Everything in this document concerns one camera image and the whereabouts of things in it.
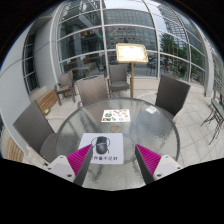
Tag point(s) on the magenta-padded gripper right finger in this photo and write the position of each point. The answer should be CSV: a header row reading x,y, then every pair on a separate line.
x,y
168,165

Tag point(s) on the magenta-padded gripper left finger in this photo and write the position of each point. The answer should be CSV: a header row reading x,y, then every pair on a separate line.
x,y
61,165

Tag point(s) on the black computer mouse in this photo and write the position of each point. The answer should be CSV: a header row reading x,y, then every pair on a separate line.
x,y
101,145

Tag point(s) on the white printed mouse pad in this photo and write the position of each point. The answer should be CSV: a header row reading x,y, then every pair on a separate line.
x,y
115,150

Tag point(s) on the dark wicker chair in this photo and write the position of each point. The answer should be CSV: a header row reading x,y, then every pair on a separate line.
x,y
171,95
33,126

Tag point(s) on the wooden slat bench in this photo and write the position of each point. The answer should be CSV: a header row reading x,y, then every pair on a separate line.
x,y
13,150
46,100

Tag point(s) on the round brown coaster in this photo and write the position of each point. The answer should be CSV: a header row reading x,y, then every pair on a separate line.
x,y
115,128

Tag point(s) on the metal folding chairs group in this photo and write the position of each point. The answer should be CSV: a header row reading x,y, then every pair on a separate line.
x,y
216,115

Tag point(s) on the food picture menu card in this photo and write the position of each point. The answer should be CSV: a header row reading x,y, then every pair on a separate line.
x,y
115,115

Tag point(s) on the brown wicker armchair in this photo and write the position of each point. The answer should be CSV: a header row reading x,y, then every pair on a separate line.
x,y
92,89
65,81

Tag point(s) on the grey wicker armchair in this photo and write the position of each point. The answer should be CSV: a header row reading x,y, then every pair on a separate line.
x,y
118,75

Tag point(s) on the gold framed menu stand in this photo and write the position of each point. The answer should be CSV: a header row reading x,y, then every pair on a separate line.
x,y
131,53

